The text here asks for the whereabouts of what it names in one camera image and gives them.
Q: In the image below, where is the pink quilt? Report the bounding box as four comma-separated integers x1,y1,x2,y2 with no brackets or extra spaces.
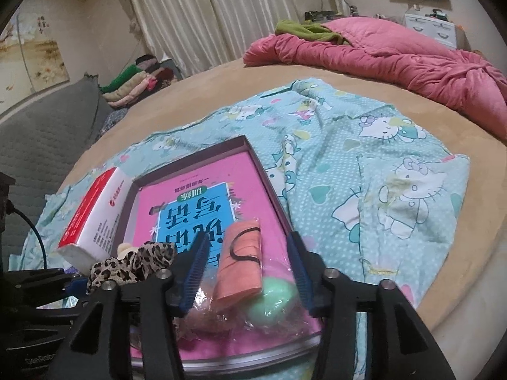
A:
243,17,506,141

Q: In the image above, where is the black cable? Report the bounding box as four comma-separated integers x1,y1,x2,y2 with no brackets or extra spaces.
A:
5,200,48,270

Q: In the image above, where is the pink sponge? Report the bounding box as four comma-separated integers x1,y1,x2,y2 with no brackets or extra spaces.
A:
174,283,241,340

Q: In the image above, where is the green sponge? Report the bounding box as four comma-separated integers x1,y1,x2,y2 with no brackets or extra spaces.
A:
245,276,298,329

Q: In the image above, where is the orange towel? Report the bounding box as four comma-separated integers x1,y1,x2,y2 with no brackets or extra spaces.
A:
211,219,262,312

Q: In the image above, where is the green garment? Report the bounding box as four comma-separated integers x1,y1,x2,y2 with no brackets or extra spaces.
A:
274,20,350,46

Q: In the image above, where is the hello kitty blue cloth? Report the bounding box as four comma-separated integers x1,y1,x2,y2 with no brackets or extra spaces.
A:
7,76,473,380

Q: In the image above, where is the leopard print scrunchie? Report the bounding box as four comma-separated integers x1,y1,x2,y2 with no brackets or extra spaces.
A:
86,242,177,294

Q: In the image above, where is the red white tissue pack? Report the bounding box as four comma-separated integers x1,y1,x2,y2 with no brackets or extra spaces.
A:
57,167,132,276

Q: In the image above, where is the stack of folded clothes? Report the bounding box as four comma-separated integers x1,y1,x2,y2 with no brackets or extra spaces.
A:
100,54,183,110

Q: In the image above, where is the white curtain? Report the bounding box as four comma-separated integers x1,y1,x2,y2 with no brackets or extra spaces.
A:
130,0,319,76

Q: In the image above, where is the wall painting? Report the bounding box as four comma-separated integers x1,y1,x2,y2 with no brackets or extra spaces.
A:
0,13,70,112

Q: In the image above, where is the pink blue book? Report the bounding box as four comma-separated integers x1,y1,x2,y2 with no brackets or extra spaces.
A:
128,152,322,363

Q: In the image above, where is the dark shallow tray box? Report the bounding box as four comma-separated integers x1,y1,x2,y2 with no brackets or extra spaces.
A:
110,134,324,377

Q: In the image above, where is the white drawer cabinet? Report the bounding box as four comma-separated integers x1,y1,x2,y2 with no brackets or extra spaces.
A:
405,13,467,50

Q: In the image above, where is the grey quilted sofa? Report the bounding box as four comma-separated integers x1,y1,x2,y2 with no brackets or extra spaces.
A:
1,75,112,269

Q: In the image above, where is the plush bear purple bow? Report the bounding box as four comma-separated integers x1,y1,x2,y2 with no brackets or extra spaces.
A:
117,242,138,259

